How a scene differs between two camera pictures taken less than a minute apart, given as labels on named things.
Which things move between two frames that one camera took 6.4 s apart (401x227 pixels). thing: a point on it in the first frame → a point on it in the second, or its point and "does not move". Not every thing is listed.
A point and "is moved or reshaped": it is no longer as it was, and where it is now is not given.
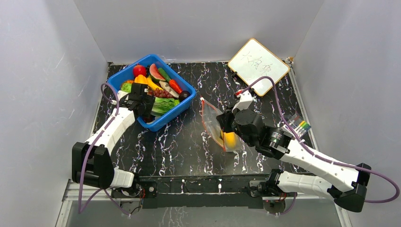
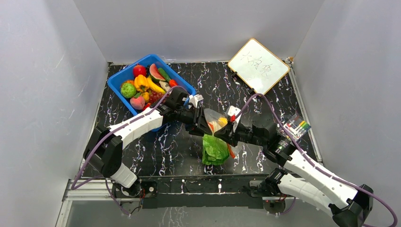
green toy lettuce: x=162 y=105 is moved or reshaped
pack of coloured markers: x=298 y=124 does not move
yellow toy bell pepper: x=141 y=79 does not move
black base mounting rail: x=202 y=191 does not move
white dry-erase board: x=254 y=61 does not move
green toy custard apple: x=126 y=87 does not move
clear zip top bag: x=230 y=141 is moved or reshaped
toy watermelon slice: x=155 y=74 does not move
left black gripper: x=150 y=102 → x=202 y=127
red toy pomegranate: x=139 y=69 does not move
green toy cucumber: x=164 y=74 does not move
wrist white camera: x=120 y=93 → x=195 y=99
